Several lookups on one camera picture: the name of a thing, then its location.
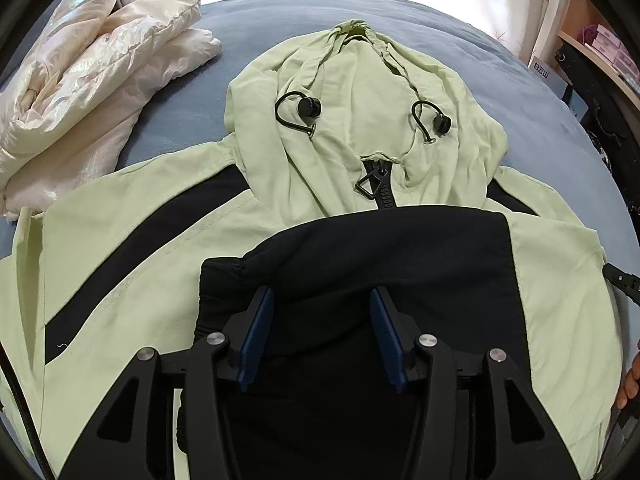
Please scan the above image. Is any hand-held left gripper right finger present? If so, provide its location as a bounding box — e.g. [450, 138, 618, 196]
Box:
[369, 286, 583, 480]

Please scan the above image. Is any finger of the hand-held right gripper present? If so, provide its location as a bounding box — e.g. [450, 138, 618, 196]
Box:
[602, 262, 640, 306]

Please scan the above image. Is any wooden wall shelf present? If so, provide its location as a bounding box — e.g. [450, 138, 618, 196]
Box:
[530, 0, 640, 111]

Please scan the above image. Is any stack of pink boxes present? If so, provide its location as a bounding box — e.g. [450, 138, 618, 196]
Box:
[582, 22, 640, 78]

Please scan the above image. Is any person's right hand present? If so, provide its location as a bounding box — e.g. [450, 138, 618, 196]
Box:
[614, 350, 640, 411]

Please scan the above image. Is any green and black hooded jacket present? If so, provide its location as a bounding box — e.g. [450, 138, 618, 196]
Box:
[0, 20, 626, 480]

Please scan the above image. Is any black hanging bag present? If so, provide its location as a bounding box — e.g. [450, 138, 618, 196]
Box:
[555, 42, 640, 161]

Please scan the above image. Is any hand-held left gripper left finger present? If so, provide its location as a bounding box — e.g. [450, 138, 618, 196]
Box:
[57, 286, 281, 480]

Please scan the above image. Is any white printed box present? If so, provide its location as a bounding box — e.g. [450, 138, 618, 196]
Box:
[529, 55, 571, 86]

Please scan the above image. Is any light blue box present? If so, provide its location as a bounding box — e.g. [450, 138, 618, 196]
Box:
[560, 85, 587, 122]

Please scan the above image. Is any white shiny puffer jacket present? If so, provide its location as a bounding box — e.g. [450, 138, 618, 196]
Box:
[0, 0, 223, 223]

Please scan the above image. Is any black and white patterned cloth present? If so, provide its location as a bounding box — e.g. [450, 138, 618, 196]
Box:
[587, 127, 632, 211]

